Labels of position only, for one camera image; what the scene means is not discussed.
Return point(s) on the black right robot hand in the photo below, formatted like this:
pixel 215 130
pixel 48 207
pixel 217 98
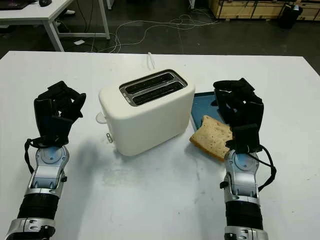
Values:
pixel 240 100

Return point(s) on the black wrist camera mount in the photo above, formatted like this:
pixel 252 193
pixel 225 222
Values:
pixel 246 138
pixel 61 130

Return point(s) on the brown bread slice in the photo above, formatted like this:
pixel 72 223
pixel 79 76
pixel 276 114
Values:
pixel 212 137

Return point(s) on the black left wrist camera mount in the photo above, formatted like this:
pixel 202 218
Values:
pixel 61 130

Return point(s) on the blue plastic tray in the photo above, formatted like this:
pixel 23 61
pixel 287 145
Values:
pixel 203 107

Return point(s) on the silver toaster knob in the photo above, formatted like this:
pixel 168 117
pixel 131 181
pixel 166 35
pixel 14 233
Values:
pixel 109 138

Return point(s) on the white table frame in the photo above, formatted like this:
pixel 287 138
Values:
pixel 191 4

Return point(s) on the black computer mouse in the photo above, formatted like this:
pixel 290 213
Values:
pixel 45 2

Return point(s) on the cream two-slot toaster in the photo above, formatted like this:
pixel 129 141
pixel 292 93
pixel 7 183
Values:
pixel 147 125

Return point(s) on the dark desk mat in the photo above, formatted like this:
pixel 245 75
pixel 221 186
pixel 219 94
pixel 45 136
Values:
pixel 15 3

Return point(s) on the white shoe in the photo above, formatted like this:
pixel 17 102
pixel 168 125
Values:
pixel 70 12

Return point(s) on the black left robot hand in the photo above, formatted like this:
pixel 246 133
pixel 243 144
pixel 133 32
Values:
pixel 42 117

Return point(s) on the stacked wooden crates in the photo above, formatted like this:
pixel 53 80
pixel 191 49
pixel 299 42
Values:
pixel 250 10

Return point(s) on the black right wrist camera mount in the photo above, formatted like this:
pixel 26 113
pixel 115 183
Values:
pixel 246 138

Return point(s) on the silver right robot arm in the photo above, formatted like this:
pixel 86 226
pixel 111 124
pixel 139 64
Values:
pixel 241 180

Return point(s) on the white paper sheet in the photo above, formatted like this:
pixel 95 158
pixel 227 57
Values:
pixel 79 42

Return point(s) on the white office desk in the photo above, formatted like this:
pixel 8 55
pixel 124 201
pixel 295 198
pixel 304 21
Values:
pixel 30 13

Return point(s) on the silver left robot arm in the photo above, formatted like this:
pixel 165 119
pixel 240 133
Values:
pixel 45 175

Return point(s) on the black waste bin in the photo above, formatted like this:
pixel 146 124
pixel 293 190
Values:
pixel 288 17

